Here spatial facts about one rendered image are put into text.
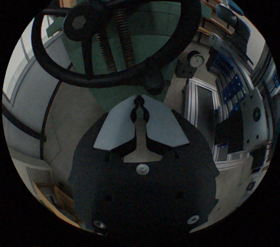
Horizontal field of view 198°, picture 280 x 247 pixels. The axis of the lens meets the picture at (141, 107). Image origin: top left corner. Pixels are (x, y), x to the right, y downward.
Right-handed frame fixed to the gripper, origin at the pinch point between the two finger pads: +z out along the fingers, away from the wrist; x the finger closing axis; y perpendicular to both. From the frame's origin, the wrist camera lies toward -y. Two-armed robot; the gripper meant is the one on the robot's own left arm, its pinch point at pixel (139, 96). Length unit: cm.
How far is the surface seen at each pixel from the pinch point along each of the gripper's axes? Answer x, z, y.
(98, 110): -43, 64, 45
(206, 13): 22.4, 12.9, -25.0
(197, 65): 21.0, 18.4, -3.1
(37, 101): -142, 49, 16
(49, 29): -32.9, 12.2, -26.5
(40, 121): -145, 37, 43
